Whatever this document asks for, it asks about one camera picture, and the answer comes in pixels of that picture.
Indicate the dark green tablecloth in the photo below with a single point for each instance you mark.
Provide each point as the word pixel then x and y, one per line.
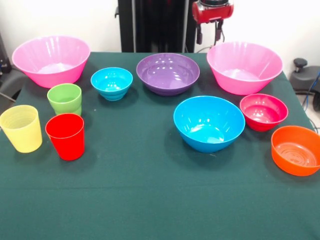
pixel 140 187

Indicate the red cup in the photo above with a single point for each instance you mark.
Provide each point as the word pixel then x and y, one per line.
pixel 67 142

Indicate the small blue bowl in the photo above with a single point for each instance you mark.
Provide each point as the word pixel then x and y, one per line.
pixel 111 80

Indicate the crimson bowl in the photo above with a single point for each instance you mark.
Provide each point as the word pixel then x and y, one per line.
pixel 262 110

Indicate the yellow cup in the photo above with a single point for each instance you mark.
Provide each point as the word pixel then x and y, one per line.
pixel 22 135

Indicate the purple bowl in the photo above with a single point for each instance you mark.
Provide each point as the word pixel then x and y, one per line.
pixel 167 72

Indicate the large pink bowl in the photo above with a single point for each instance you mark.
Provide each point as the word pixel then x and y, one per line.
pixel 55 78
pixel 240 86

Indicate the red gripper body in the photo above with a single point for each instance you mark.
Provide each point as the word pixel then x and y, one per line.
pixel 212 12

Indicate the black rounded floor base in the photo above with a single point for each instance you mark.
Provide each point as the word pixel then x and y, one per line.
pixel 303 77

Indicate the large blue bowl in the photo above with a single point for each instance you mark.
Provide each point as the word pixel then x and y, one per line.
pixel 207 120

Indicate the dark grey chair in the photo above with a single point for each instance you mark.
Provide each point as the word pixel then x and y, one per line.
pixel 10 82

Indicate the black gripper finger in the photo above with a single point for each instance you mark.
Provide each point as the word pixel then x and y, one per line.
pixel 199 35
pixel 219 31

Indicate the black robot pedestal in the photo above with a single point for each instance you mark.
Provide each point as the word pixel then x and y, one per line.
pixel 160 25

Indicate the green cup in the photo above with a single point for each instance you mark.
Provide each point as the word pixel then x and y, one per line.
pixel 63 97

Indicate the orange bowl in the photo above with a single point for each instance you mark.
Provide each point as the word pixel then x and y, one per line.
pixel 295 150

